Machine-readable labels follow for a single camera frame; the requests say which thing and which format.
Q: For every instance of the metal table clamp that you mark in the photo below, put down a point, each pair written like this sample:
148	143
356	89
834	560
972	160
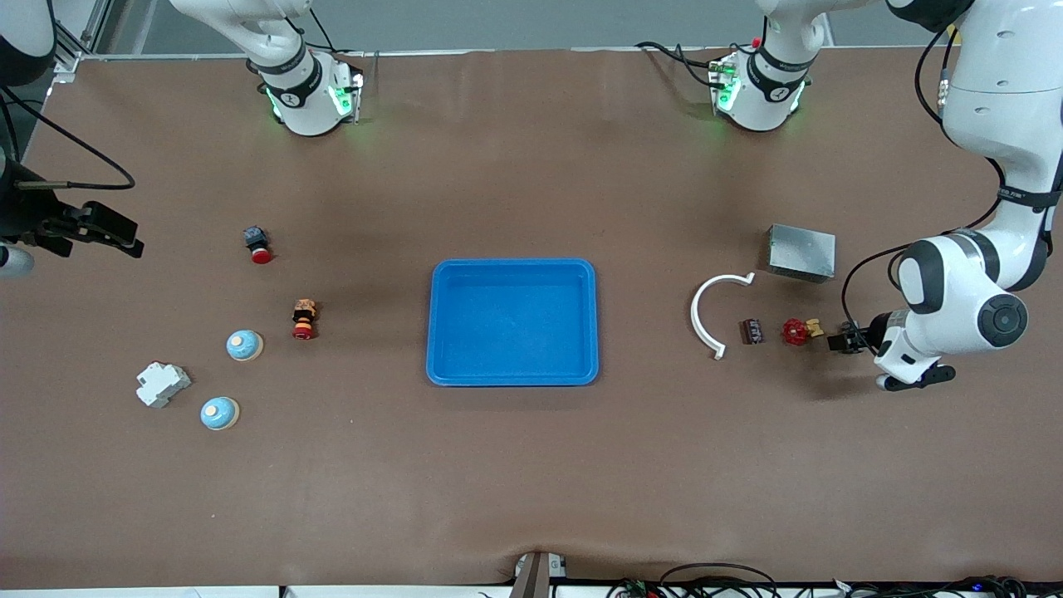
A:
536	577

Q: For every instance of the white circuit breaker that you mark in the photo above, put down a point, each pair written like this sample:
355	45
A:
162	384

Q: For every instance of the aluminium frame profile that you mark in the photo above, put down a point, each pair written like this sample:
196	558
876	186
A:
66	65

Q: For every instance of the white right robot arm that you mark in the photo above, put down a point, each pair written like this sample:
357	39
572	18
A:
303	91

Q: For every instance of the silver metal power supply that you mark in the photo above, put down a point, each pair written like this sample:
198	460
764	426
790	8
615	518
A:
801	253

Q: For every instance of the small black electrolytic capacitor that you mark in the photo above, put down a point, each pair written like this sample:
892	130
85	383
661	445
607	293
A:
752	331

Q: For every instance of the white curved plastic bracket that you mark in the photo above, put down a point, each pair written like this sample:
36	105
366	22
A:
696	320

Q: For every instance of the blue desk bell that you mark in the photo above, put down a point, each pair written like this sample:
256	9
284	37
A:
245	345
220	414

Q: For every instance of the orange red push button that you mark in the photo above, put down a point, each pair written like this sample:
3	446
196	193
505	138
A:
305	320

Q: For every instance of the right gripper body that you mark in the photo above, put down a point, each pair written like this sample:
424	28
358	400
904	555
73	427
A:
23	218

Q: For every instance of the blue plastic tray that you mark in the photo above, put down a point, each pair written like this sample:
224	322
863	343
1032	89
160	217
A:
512	324

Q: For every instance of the red black emergency stop button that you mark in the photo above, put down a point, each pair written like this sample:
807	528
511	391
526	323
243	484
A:
259	247

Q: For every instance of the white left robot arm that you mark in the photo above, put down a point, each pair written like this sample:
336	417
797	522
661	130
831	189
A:
996	83

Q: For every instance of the brass valve red handwheel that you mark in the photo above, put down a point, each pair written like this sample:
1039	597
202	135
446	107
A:
797	332

